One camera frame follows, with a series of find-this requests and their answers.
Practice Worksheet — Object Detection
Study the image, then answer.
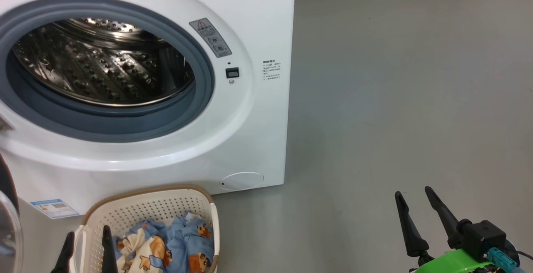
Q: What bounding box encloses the teal-plug right camera cable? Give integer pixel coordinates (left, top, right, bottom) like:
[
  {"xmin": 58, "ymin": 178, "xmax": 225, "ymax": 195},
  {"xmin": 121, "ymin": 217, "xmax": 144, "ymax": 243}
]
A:
[{"xmin": 487, "ymin": 247, "xmax": 533, "ymax": 273}]

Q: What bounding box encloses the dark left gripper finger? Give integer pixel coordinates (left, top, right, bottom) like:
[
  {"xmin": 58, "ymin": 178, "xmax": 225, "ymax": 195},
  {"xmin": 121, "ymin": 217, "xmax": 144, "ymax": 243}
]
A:
[
  {"xmin": 51, "ymin": 231, "xmax": 75, "ymax": 273},
  {"xmin": 101, "ymin": 225, "xmax": 119, "ymax": 273}
]

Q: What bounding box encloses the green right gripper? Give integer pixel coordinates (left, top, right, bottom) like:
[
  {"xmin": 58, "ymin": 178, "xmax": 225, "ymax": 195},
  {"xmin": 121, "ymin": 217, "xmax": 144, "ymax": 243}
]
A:
[{"xmin": 395, "ymin": 186, "xmax": 494, "ymax": 273}]

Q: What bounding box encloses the blue cartoon print garment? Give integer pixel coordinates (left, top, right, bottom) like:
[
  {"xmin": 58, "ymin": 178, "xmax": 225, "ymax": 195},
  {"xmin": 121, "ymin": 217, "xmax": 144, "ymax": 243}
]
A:
[{"xmin": 137, "ymin": 213, "xmax": 215, "ymax": 273}]

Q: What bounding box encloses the grey warning sticker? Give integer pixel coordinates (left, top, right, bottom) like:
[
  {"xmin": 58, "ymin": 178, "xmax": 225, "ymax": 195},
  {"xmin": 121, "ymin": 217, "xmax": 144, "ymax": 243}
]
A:
[{"xmin": 189, "ymin": 18, "xmax": 232, "ymax": 58}]

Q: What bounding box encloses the blue energy label sticker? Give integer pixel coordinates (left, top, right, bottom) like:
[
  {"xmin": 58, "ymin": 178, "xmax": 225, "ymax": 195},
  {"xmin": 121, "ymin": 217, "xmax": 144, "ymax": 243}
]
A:
[{"xmin": 30, "ymin": 199, "xmax": 80, "ymax": 219}]

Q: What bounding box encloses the grey rubber door gasket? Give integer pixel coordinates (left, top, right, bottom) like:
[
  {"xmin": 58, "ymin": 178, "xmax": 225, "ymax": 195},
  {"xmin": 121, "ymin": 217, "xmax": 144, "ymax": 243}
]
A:
[{"xmin": 0, "ymin": 0, "xmax": 215, "ymax": 143}]

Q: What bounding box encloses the black-rimmed glass washer door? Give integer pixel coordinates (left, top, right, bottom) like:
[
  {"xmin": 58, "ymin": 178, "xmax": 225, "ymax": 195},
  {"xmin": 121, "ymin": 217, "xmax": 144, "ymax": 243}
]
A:
[{"xmin": 0, "ymin": 154, "xmax": 23, "ymax": 273}]

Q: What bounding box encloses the cream perforated laundry basket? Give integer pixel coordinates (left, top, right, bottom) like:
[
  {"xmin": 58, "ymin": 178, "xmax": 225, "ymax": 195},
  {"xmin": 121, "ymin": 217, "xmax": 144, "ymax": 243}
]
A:
[{"xmin": 74, "ymin": 184, "xmax": 220, "ymax": 273}]

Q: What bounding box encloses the cream and blue cartoon garment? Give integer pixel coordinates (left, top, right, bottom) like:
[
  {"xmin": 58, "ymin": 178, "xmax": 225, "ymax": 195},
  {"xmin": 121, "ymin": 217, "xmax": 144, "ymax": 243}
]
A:
[{"xmin": 117, "ymin": 227, "xmax": 173, "ymax": 273}]

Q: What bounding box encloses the round white filter cover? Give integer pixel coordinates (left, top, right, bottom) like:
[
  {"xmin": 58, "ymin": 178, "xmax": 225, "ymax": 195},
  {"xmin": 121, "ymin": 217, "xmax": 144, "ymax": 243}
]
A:
[{"xmin": 219, "ymin": 172, "xmax": 264, "ymax": 191}]

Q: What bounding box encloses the steel perforated washer drum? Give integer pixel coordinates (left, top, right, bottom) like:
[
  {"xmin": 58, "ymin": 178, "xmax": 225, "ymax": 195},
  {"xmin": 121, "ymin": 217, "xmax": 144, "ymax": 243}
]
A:
[{"xmin": 12, "ymin": 18, "xmax": 196, "ymax": 108}]

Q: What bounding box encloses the white front-load washing machine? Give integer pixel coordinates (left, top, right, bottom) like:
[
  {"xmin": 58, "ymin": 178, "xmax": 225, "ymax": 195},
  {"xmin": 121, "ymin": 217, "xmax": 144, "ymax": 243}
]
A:
[{"xmin": 0, "ymin": 0, "xmax": 296, "ymax": 219}]

